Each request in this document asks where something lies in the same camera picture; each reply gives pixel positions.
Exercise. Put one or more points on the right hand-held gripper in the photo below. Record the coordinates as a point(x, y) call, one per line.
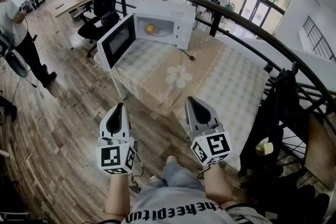
point(218, 144)

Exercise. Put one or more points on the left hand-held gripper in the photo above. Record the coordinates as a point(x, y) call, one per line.
point(113, 156)

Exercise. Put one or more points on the orange round fruit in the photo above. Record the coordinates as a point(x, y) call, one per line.
point(151, 28)

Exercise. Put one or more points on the white microwave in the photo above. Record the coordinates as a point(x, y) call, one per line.
point(162, 13)

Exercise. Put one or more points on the person's left forearm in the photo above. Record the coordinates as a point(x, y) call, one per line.
point(116, 196)

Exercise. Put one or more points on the person's right forearm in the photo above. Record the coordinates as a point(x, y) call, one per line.
point(218, 186)

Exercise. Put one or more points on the white table leg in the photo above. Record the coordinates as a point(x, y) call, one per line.
point(121, 90)

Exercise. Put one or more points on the beige checkered tablecloth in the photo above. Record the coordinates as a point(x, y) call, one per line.
point(223, 81)

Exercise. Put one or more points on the person's light shoe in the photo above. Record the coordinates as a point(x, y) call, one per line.
point(171, 160)

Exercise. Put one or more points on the person's blue jeans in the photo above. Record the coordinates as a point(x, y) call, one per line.
point(178, 175)

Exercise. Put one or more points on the black power plug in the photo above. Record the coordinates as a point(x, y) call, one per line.
point(190, 57)

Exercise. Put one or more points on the black hanging jacket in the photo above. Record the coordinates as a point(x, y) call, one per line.
point(283, 112)

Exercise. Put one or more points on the person's grey printed shirt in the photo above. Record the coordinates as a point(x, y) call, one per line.
point(178, 207)

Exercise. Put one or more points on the curved black railing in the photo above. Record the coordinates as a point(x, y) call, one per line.
point(236, 17)

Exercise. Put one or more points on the grey floor fan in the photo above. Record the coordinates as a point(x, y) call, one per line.
point(17, 63)

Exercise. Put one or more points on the black office chair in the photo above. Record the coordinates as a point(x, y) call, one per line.
point(101, 8)

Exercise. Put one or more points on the light wooden desk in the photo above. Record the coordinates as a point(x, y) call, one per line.
point(68, 1)

